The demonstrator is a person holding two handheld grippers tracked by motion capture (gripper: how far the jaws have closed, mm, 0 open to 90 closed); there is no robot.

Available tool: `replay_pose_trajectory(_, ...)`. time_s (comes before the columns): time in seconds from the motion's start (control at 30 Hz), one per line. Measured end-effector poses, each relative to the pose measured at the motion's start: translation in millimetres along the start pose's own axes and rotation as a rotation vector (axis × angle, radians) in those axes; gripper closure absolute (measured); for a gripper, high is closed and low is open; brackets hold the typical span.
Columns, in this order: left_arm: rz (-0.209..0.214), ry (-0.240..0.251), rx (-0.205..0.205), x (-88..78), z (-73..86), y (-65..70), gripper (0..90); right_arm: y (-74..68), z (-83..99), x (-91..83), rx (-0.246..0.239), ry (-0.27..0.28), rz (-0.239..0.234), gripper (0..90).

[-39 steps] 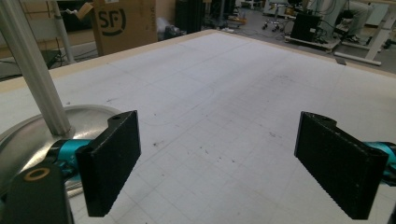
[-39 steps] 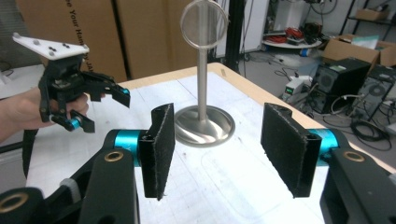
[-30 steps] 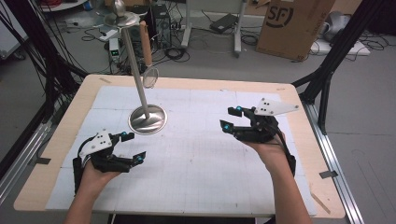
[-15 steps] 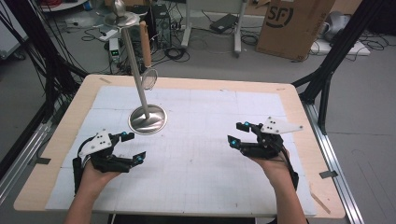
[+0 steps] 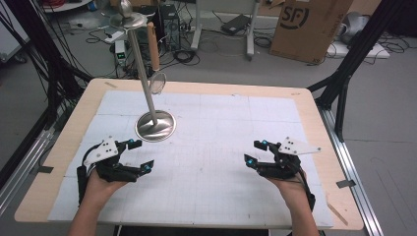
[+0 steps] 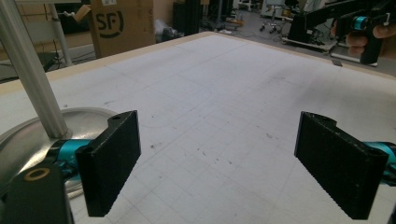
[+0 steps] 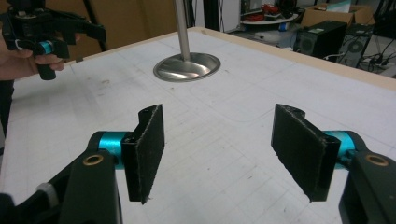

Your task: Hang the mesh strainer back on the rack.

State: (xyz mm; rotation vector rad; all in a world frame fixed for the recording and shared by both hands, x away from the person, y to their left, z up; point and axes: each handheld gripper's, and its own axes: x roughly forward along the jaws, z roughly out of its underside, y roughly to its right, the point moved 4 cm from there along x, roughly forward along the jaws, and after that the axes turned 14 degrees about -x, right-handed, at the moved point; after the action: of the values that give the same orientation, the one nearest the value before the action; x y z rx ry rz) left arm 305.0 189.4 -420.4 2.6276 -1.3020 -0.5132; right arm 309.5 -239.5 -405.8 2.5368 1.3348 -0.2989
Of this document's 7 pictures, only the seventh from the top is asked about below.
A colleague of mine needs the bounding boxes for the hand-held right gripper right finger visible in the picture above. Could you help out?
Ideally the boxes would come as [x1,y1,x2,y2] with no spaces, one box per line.
[271,104,356,203]

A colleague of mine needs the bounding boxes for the red cables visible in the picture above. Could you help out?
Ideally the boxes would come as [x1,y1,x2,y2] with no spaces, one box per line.
[248,3,283,21]

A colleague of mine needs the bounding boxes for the open cardboard box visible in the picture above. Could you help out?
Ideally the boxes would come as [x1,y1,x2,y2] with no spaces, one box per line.
[300,1,375,30]

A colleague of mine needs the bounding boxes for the tangle of black floor cables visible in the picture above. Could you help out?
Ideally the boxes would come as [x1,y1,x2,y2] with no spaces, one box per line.
[323,36,396,78]

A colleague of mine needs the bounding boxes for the metal pole stand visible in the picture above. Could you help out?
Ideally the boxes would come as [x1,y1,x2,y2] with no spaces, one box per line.
[152,0,222,83]

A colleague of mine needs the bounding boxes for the black frame struts with cables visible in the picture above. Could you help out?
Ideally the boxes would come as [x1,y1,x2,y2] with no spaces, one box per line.
[81,0,108,52]

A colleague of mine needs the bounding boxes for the white round table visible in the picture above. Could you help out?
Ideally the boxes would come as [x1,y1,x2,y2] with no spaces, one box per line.
[240,12,301,26]

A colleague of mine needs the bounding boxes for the wooden table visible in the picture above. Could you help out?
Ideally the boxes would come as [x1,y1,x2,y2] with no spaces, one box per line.
[62,26,396,93]

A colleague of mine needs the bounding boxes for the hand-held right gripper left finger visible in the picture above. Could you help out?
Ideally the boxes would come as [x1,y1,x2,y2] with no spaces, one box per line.
[98,104,165,205]

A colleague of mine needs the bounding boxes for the black computer tower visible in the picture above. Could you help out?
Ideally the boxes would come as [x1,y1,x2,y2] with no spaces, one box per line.
[293,21,348,59]
[337,23,375,68]

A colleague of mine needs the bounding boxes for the brown board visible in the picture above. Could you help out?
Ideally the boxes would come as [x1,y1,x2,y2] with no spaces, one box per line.
[45,0,179,63]

